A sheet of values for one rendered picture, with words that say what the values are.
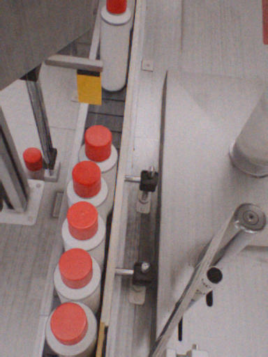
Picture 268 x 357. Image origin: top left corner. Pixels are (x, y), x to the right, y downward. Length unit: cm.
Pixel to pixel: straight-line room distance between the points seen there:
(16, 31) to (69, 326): 26
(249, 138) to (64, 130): 36
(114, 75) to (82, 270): 44
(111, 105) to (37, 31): 53
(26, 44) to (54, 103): 60
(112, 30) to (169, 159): 24
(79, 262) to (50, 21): 24
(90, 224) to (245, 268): 32
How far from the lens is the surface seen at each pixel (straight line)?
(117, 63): 71
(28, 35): 21
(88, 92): 48
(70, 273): 38
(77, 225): 39
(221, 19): 106
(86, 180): 41
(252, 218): 45
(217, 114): 77
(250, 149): 66
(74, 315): 37
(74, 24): 24
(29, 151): 71
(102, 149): 44
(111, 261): 55
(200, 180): 67
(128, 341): 62
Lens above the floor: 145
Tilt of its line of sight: 60 degrees down
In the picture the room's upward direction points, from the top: 10 degrees clockwise
